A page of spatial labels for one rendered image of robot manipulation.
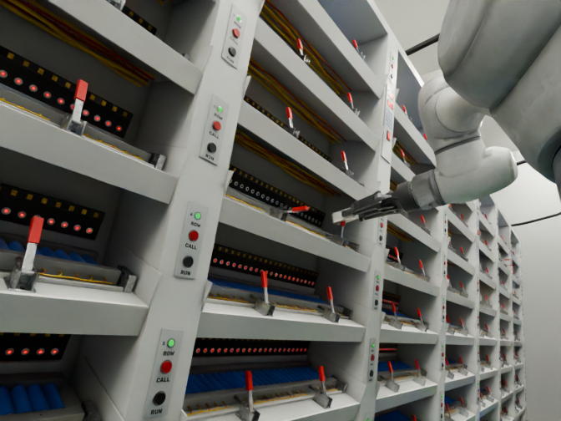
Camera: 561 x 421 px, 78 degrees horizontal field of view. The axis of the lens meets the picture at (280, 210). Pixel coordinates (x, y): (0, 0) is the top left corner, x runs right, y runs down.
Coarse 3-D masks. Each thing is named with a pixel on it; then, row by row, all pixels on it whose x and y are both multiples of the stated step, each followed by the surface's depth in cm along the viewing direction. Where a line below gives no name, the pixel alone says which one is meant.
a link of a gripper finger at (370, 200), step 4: (376, 192) 87; (380, 192) 86; (368, 196) 89; (372, 196) 88; (380, 196) 86; (360, 200) 91; (364, 200) 90; (368, 200) 89; (372, 200) 88; (376, 200) 87; (380, 200) 86; (352, 204) 93; (356, 204) 92; (360, 204) 91; (364, 204) 90; (368, 204) 89; (372, 204) 88; (356, 208) 91; (360, 208) 90; (364, 208) 90; (352, 212) 93
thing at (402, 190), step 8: (400, 184) 88; (408, 184) 85; (392, 192) 87; (400, 192) 86; (408, 192) 84; (384, 200) 88; (392, 200) 87; (400, 200) 85; (408, 200) 84; (400, 208) 92; (408, 208) 86; (416, 208) 85
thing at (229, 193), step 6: (228, 192) 72; (234, 192) 73; (234, 198) 71; (240, 198) 74; (246, 198) 76; (246, 204) 76; (252, 204) 77; (258, 204) 78; (264, 210) 78; (288, 216) 87; (294, 222) 89; (300, 222) 91; (306, 228) 91; (312, 228) 95; (318, 234) 95; (324, 234) 100; (330, 234) 102
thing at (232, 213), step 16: (224, 192) 63; (240, 192) 90; (224, 208) 64; (240, 208) 66; (240, 224) 67; (256, 224) 70; (272, 224) 73; (288, 224) 77; (288, 240) 78; (304, 240) 82; (320, 240) 86; (352, 240) 112; (336, 256) 93; (352, 256) 99; (368, 256) 107
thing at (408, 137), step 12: (396, 96) 129; (396, 108) 130; (396, 120) 142; (408, 120) 139; (396, 132) 153; (408, 132) 141; (396, 144) 167; (408, 144) 161; (420, 144) 151; (408, 156) 177; (420, 156) 171; (432, 156) 162
